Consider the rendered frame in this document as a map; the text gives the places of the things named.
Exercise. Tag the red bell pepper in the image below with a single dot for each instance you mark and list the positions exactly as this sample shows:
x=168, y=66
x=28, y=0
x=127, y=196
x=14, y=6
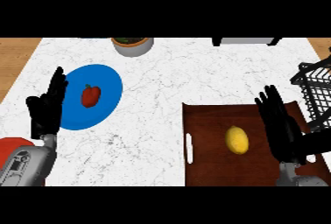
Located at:
x=90, y=96

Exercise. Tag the blue plate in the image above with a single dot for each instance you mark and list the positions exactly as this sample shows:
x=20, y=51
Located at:
x=91, y=96

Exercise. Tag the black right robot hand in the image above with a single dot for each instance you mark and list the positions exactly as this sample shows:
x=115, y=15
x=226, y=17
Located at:
x=282, y=131

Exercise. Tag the grey appliance with black legs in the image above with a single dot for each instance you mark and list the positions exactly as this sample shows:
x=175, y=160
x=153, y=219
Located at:
x=245, y=41

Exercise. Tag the dark brown wooden tray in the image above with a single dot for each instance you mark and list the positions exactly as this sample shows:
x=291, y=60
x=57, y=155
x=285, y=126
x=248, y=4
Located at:
x=240, y=151

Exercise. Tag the yellow lemon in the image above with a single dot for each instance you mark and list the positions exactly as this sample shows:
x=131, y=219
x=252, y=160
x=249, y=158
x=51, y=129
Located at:
x=236, y=140

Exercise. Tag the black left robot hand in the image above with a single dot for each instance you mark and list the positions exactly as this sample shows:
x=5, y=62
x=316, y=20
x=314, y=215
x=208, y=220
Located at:
x=45, y=112

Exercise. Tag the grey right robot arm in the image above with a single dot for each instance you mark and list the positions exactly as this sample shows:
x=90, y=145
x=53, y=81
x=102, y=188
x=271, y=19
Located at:
x=294, y=176

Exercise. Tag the grey plant pot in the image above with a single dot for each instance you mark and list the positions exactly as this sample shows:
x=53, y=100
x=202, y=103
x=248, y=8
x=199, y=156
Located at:
x=131, y=46

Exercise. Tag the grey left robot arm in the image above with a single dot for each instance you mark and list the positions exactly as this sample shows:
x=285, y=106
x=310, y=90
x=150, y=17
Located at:
x=26, y=166

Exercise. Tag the red round object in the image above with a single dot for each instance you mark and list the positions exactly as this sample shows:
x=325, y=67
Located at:
x=10, y=145

